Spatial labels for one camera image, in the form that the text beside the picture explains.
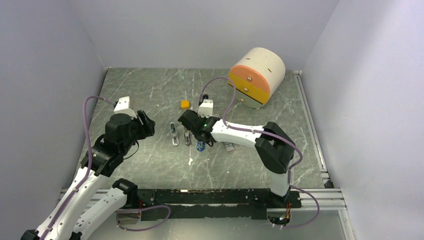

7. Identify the light blue small stapler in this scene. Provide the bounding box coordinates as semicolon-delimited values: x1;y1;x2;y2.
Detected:
170;121;179;146

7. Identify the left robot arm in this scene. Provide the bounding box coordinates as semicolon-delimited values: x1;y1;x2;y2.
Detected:
21;110;156;240

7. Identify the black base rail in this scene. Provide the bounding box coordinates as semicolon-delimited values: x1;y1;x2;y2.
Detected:
136;188;302;221

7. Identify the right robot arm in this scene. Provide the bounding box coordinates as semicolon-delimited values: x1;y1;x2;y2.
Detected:
178;110;298;207

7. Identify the cardboard staple tray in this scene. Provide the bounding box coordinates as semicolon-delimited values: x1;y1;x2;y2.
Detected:
223;142;235;152

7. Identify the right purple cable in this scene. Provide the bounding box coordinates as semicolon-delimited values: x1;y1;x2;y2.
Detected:
198;76;321;230

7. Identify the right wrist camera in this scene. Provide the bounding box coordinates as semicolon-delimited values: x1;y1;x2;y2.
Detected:
197;99;214;118

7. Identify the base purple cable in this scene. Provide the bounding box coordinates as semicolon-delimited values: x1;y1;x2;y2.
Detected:
115;202;172;232

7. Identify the orange cube block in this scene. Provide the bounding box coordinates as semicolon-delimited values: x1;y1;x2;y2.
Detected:
180;100;191;110

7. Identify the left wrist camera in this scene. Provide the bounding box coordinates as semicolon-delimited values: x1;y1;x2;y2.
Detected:
113;96;137;119

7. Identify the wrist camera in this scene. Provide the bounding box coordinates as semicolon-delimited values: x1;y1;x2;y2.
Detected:
113;96;137;119
197;99;214;118

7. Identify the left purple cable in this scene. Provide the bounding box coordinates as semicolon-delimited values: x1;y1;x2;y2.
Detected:
39;96;117;240

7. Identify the beige small stapler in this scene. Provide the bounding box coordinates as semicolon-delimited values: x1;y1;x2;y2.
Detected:
183;125;192;146

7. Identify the cream round drawer cabinet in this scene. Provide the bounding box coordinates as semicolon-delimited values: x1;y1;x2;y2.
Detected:
228;47;286;109

